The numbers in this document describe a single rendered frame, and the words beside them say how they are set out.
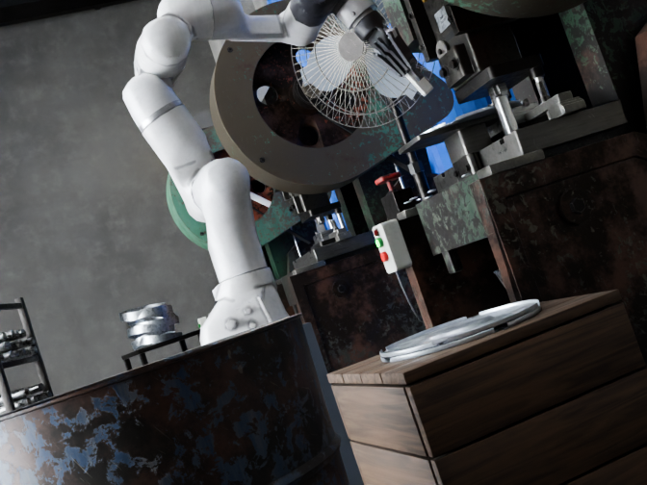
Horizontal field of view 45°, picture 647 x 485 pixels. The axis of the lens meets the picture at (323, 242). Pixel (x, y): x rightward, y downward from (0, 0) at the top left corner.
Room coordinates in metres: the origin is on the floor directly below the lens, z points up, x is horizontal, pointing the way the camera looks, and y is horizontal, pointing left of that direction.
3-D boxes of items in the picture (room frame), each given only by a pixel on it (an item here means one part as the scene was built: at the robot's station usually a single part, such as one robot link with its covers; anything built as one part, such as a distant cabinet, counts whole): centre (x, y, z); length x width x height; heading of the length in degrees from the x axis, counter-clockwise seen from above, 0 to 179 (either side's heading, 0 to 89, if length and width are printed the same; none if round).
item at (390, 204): (2.21, -0.24, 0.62); 0.10 x 0.06 x 0.20; 18
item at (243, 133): (3.74, -0.36, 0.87); 1.53 x 0.99 x 1.74; 106
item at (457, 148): (1.93, -0.39, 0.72); 0.25 x 0.14 x 0.14; 108
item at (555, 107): (1.83, -0.61, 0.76); 0.17 x 0.06 x 0.10; 18
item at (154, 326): (4.62, 1.11, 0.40); 0.45 x 0.40 x 0.79; 30
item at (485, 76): (1.99, -0.56, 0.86); 0.20 x 0.16 x 0.05; 18
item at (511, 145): (1.99, -0.56, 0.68); 0.45 x 0.30 x 0.06; 18
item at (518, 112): (1.98, -0.55, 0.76); 0.15 x 0.09 x 0.05; 18
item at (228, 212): (1.65, 0.17, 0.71); 0.18 x 0.11 x 0.25; 24
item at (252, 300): (1.68, 0.23, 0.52); 0.22 x 0.19 x 0.14; 104
